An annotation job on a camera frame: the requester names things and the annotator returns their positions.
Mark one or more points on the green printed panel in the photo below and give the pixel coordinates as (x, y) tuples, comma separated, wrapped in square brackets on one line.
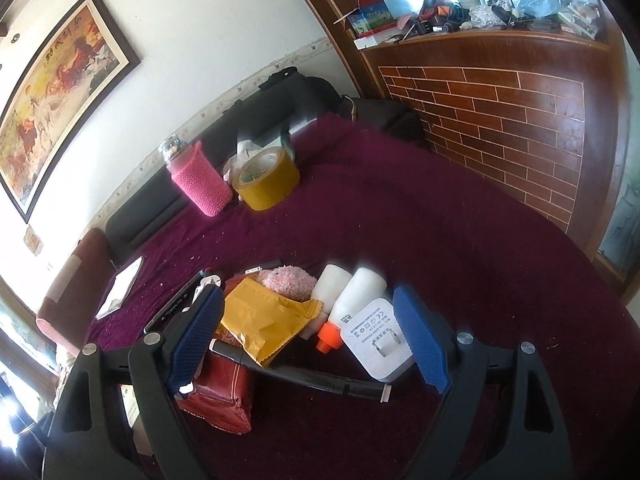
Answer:
[(612, 235)]

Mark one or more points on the white bottle with orange cap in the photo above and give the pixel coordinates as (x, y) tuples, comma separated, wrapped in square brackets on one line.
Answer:
[(360, 292)]

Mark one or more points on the yellow wall plate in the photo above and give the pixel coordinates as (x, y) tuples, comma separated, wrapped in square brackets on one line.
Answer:
[(34, 241)]

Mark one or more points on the maroon table cloth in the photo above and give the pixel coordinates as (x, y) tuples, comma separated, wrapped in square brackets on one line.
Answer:
[(400, 220)]

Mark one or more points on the bottle with pink knitted sleeve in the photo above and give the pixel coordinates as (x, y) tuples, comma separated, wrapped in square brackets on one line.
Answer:
[(200, 185)]

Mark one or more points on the colourful printed box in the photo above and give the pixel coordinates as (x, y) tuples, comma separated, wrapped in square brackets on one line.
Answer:
[(372, 17)]

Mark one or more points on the clear plastic bag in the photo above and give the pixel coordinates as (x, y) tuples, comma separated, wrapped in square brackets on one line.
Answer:
[(537, 5)]

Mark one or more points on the yellow tape roll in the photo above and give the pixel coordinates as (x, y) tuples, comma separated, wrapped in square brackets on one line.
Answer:
[(270, 190)]

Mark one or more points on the red padded chair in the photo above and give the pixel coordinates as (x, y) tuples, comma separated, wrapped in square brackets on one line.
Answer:
[(75, 280)]

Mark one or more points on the black marker pen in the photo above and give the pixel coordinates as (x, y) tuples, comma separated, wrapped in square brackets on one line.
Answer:
[(310, 382)]

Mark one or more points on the framed horse painting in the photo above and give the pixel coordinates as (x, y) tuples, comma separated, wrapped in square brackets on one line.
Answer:
[(55, 95)]

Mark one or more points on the red snack packet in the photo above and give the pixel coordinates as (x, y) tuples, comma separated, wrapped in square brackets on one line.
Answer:
[(220, 390)]

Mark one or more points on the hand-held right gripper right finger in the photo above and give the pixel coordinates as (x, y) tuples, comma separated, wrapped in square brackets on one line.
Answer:
[(420, 340)]

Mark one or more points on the white paper sheet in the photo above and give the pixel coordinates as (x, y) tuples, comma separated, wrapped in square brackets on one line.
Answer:
[(117, 290)]

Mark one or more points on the white crumpled tissue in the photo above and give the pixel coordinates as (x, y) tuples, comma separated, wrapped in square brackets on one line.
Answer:
[(245, 151)]

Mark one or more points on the pink fluffy ball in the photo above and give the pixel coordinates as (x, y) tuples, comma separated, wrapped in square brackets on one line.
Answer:
[(287, 282)]

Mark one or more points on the white plastic bottle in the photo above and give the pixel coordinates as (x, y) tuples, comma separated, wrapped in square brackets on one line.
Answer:
[(330, 285)]

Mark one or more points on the white charger plug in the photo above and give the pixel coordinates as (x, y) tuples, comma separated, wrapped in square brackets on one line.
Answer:
[(375, 340)]

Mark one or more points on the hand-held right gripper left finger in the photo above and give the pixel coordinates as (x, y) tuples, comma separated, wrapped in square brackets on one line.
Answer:
[(200, 340)]

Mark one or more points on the yellow snack packet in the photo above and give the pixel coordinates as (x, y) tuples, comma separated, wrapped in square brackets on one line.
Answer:
[(260, 320)]

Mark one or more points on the flat white box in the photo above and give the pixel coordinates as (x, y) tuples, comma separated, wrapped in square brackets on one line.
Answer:
[(375, 39)]

